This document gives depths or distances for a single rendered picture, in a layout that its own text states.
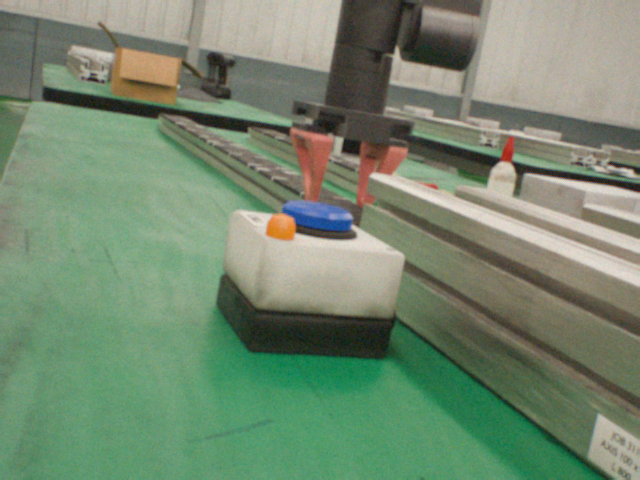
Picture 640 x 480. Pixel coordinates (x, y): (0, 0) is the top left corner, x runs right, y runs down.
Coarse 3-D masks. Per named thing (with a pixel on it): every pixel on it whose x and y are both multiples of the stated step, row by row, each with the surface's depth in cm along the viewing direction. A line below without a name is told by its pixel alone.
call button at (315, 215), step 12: (288, 204) 45; (300, 204) 45; (312, 204) 46; (324, 204) 47; (300, 216) 44; (312, 216) 44; (324, 216) 44; (336, 216) 44; (348, 216) 45; (324, 228) 44; (336, 228) 44; (348, 228) 45
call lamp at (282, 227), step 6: (276, 216) 42; (282, 216) 42; (288, 216) 42; (270, 222) 42; (276, 222) 42; (282, 222) 42; (288, 222) 42; (270, 228) 42; (276, 228) 42; (282, 228) 42; (288, 228) 42; (294, 228) 42; (270, 234) 42; (276, 234) 42; (282, 234) 42; (288, 234) 42; (294, 234) 42
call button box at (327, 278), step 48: (240, 240) 45; (288, 240) 42; (336, 240) 44; (240, 288) 45; (288, 288) 42; (336, 288) 43; (384, 288) 44; (240, 336) 44; (288, 336) 43; (336, 336) 44; (384, 336) 45
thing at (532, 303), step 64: (384, 192) 57; (448, 256) 48; (512, 256) 42; (576, 256) 38; (448, 320) 47; (512, 320) 41; (576, 320) 37; (512, 384) 41; (576, 384) 36; (576, 448) 36
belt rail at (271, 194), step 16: (160, 128) 165; (176, 128) 149; (192, 144) 134; (208, 160) 122; (224, 160) 113; (240, 176) 104; (256, 176) 98; (256, 192) 97; (272, 192) 93; (288, 192) 86; (272, 208) 90
